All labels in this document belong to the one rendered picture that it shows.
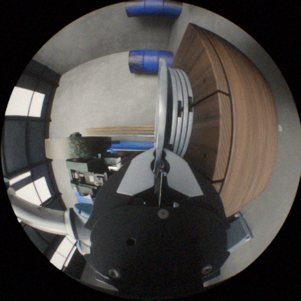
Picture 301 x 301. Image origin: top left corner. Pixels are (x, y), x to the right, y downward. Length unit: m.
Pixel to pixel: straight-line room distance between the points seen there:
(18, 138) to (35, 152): 0.94
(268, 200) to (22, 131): 4.38
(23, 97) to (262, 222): 4.63
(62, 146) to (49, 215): 0.64
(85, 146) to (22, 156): 3.33
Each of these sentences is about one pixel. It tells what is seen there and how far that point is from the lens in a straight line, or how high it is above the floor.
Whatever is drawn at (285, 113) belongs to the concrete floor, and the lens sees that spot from 0.43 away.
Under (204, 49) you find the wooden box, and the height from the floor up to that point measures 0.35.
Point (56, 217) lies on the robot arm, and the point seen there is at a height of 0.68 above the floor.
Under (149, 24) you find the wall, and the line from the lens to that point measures 3.01.
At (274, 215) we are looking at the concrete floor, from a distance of 0.47.
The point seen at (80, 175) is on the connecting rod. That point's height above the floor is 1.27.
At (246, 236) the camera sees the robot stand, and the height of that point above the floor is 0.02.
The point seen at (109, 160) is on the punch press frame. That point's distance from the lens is 1.20.
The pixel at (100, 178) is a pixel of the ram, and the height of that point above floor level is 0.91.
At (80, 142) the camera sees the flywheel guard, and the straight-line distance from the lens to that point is 0.86.
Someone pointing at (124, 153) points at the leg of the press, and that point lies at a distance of 1.17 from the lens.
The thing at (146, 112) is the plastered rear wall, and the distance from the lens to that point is 2.11.
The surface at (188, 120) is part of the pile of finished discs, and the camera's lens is 0.15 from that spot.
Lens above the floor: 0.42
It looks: 2 degrees down
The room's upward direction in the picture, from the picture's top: 89 degrees counter-clockwise
